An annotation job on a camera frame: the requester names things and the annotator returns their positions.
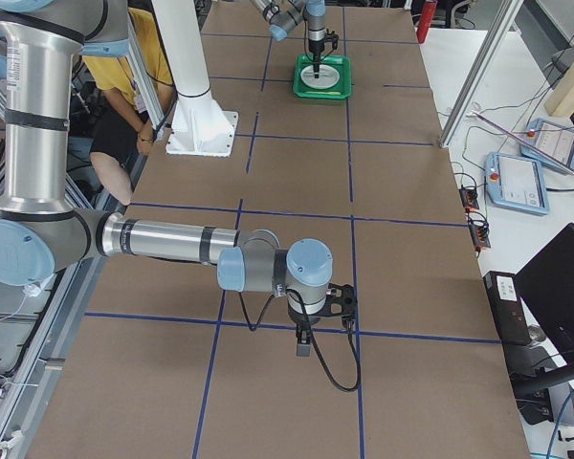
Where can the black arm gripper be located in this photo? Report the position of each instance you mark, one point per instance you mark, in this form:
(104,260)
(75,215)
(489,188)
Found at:
(302,317)

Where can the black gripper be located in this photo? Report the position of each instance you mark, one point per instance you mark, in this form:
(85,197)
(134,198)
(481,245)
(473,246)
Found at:
(315,42)

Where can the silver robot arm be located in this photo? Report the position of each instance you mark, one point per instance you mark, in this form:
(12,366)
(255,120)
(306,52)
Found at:
(41,233)
(281,23)

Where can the white round plate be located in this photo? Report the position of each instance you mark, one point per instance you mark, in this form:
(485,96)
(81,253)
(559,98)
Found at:
(323,78)

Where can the green plastic tray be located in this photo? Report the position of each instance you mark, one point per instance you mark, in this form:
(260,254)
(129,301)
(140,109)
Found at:
(339,62)

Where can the yellow plastic spoon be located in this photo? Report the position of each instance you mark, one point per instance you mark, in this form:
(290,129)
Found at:
(326,93)

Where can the red cylinder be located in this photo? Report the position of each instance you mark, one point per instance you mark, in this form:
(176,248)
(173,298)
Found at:
(425,19)

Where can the orange electronics board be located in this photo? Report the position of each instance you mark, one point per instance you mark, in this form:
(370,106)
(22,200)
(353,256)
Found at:
(468,198)
(479,232)

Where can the black computer box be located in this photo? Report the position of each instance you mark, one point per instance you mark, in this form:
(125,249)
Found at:
(506,308)

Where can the person in yellow shirt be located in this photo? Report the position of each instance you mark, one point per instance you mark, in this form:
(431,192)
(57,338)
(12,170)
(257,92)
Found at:
(125,127)

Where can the near blue teach pendant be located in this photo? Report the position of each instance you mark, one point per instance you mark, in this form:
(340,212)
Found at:
(516,182)

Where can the blue teach pendant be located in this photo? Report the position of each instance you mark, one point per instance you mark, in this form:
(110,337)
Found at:
(516,182)
(555,140)

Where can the black monitor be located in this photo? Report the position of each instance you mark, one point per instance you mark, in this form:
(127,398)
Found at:
(546,285)

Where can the far blue teach pendant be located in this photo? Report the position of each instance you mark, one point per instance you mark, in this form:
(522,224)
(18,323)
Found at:
(555,140)

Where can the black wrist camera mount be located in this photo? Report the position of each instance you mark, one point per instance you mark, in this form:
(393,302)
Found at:
(341,301)

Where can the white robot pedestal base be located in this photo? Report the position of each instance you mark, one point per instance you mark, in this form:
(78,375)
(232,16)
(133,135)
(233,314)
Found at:
(199,127)

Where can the aluminium frame post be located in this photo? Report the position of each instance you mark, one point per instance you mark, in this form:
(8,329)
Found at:
(501,25)

